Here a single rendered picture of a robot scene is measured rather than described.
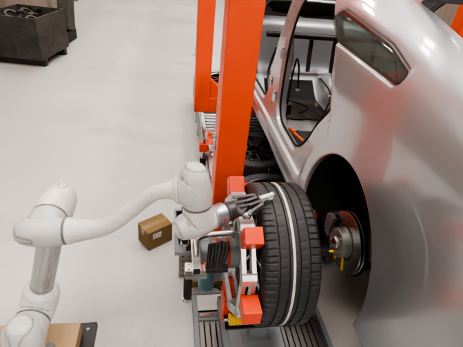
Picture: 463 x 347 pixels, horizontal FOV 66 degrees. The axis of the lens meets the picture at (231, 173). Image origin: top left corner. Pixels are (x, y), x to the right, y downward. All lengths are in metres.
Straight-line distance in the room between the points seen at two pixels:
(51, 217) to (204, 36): 2.65
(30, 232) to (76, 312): 1.29
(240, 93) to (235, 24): 0.32
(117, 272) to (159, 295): 0.38
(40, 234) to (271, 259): 0.84
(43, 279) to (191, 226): 0.79
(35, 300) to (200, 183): 1.02
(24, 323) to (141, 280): 1.09
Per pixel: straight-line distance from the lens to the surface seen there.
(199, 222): 1.29
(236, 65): 1.76
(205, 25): 3.67
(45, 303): 1.92
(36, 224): 1.43
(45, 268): 1.77
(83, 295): 2.73
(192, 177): 1.20
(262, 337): 2.21
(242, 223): 1.47
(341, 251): 1.88
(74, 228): 1.39
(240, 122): 1.87
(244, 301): 1.51
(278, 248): 1.44
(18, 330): 1.83
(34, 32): 6.97
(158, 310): 2.57
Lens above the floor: 2.07
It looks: 32 degrees down
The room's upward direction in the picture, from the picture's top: 6 degrees clockwise
